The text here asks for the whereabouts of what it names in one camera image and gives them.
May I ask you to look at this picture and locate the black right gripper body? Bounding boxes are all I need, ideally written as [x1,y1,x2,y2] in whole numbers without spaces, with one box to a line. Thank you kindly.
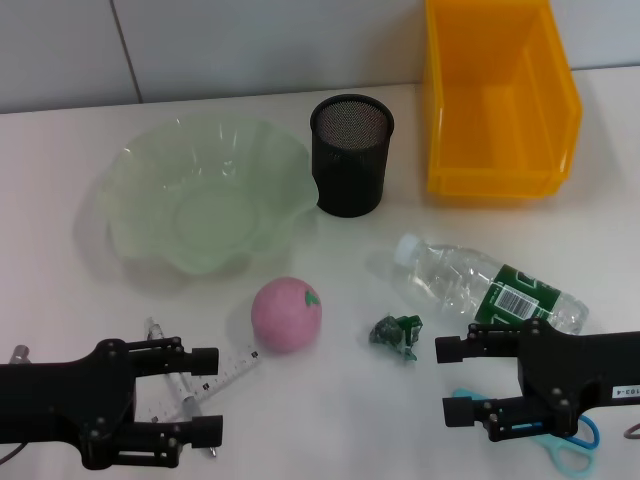
[518,318,640,437]

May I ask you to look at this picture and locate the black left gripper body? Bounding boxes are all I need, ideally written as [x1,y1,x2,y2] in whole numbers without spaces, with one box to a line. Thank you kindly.
[0,338,140,471]

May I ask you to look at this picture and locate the green plastic wrapper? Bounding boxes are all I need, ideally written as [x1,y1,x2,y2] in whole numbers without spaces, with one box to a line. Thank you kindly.
[368,313,425,365]

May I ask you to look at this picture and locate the clear water bottle green label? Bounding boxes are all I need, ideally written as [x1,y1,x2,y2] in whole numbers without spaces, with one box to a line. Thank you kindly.
[392,233,590,335]

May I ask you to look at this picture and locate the pink peach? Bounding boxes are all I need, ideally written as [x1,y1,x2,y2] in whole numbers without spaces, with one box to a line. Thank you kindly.
[250,276,324,355]

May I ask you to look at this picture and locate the white plastic ruler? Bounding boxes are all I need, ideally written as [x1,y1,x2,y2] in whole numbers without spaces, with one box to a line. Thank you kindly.
[144,342,262,424]

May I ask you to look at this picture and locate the grey ballpoint pen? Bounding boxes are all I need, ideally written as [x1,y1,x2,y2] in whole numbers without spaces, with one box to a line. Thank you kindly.
[144,317,219,459]

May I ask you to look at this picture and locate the blue scissors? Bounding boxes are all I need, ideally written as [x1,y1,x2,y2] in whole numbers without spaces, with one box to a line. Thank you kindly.
[452,387,599,476]

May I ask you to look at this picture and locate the green glass fruit plate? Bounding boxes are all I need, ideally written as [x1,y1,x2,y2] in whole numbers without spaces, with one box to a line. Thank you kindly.
[94,115,320,277]

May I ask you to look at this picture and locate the black mesh pen holder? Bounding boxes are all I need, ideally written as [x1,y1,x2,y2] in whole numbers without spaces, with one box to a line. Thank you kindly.
[309,94,396,219]

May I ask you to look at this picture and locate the yellow plastic bin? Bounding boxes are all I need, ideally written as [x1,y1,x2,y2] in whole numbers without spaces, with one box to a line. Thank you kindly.
[422,0,584,200]

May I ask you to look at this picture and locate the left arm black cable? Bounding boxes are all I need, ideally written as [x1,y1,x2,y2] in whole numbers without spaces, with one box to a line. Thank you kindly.
[0,343,32,465]

